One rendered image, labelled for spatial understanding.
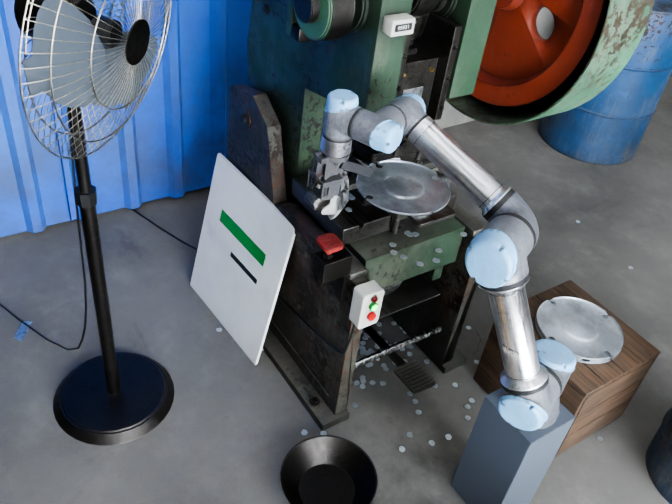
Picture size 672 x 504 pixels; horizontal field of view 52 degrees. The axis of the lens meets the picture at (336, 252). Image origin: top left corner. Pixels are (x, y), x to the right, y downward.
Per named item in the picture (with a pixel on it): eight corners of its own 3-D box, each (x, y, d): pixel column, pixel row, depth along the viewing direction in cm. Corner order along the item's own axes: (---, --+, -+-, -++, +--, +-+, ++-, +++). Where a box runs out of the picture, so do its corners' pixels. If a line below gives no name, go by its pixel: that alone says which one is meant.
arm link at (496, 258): (566, 404, 176) (532, 211, 155) (545, 442, 166) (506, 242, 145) (521, 396, 184) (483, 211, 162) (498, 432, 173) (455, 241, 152)
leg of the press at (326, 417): (350, 418, 237) (392, 206, 180) (321, 431, 232) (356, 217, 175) (230, 261, 293) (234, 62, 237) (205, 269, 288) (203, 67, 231)
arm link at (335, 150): (341, 125, 171) (360, 141, 166) (339, 141, 174) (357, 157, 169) (316, 131, 167) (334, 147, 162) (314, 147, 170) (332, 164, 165)
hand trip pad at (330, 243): (342, 265, 193) (346, 244, 188) (324, 272, 190) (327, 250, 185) (329, 251, 197) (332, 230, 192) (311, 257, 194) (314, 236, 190)
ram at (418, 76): (429, 151, 206) (450, 58, 188) (389, 162, 199) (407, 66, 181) (395, 124, 217) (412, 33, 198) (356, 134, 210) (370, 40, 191)
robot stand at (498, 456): (529, 504, 219) (576, 417, 191) (488, 531, 210) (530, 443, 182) (490, 461, 230) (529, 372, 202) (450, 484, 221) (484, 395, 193)
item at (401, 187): (469, 201, 208) (470, 199, 207) (393, 226, 194) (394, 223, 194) (411, 154, 226) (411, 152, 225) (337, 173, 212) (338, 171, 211)
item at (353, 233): (454, 209, 228) (458, 194, 224) (341, 246, 206) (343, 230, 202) (399, 164, 246) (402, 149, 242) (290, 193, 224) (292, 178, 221)
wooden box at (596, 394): (622, 416, 251) (661, 351, 229) (551, 460, 233) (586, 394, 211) (542, 343, 275) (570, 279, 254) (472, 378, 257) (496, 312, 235)
